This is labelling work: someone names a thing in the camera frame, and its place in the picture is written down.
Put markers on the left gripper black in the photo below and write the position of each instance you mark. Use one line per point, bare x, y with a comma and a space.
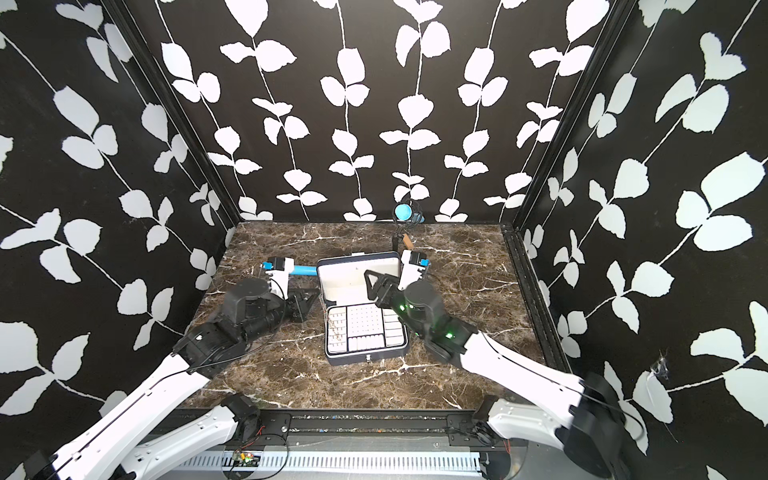
301, 307

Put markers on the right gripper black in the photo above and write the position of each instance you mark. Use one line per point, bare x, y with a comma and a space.
389, 289

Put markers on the navy jewelry box white lining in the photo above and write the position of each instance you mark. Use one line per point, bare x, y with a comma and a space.
356, 330

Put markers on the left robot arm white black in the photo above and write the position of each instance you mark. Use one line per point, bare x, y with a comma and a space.
117, 447

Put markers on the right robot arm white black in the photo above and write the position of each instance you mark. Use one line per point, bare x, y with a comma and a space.
579, 416

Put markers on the blue cylindrical tool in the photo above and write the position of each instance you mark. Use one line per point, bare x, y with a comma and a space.
303, 270

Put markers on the small wooden block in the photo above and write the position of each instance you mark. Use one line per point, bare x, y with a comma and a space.
408, 242

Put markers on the blue microphone on tripod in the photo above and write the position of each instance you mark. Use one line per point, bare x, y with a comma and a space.
405, 215

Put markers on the small green circuit board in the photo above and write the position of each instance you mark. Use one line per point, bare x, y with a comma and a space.
245, 459

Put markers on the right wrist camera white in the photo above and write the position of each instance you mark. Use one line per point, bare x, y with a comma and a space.
414, 266

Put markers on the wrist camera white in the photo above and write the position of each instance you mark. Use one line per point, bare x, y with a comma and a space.
278, 286
414, 266

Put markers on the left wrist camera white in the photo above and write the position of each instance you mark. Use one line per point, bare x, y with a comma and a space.
278, 286

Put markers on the white perforated cable duct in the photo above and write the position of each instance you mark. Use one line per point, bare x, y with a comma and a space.
452, 463

